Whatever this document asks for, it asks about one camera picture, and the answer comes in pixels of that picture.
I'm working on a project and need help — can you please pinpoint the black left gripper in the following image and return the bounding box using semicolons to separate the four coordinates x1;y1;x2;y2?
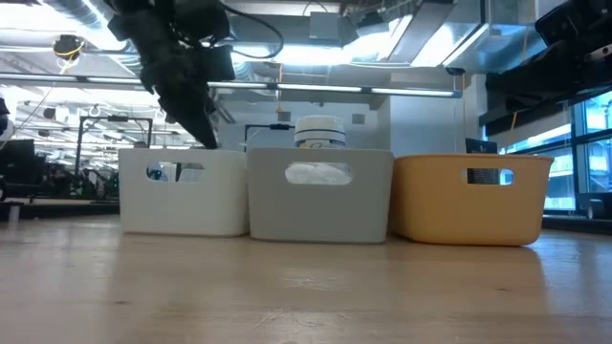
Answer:
107;13;220;150

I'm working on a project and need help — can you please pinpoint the black metal rig stand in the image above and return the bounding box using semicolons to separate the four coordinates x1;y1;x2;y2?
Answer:
75;115;155;168

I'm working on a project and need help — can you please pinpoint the black angled pipe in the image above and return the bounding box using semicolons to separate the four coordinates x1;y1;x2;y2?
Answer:
243;122;295;152

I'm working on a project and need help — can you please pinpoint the white plastic bin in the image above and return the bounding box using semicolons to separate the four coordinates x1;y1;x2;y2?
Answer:
118;147;250;239

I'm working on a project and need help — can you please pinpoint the disinfecting wipes canister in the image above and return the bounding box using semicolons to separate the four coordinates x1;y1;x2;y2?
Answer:
293;114;347;150

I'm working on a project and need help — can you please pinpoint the long pendant light bar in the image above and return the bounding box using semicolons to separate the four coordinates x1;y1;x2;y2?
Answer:
0;71;464;99

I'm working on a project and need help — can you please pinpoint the grey ceiling junction box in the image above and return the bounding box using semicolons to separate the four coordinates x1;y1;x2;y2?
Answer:
308;11;341;42

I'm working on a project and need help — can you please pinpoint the grey plastic bin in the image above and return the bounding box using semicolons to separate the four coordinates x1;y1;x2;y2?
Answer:
246;146;396;245

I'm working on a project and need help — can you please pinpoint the dark computer monitor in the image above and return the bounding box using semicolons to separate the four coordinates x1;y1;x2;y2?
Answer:
0;138;47;200

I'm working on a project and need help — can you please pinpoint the yellow plastic bin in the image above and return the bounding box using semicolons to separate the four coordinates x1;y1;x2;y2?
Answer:
389;153;555;247

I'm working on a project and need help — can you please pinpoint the large window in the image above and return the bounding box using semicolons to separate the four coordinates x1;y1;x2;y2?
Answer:
486;90;612;214

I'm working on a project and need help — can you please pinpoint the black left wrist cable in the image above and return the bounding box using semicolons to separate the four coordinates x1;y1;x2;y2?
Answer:
220;2;286;61

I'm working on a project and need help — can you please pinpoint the yellow ceiling cord reel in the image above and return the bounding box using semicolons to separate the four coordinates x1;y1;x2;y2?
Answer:
51;33;88;63

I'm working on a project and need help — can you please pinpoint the silver ventilation duct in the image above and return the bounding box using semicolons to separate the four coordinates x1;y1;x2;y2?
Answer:
410;0;549;75

